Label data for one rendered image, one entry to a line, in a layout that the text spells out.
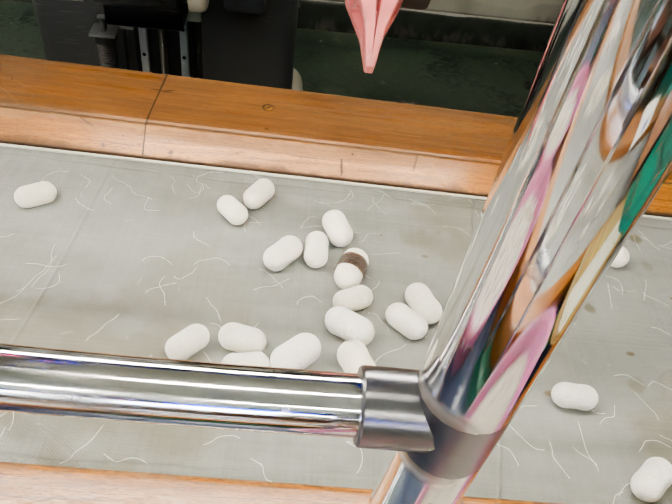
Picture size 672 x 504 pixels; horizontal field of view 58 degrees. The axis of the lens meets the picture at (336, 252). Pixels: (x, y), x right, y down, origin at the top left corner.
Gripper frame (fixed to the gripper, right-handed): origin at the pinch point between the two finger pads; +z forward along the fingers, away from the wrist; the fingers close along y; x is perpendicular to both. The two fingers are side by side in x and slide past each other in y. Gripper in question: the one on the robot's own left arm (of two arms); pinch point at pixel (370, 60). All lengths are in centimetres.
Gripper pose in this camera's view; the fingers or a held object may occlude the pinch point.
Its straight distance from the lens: 50.8
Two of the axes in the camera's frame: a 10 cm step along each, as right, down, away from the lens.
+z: -1.0, 9.9, -0.9
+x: -0.8, 0.9, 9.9
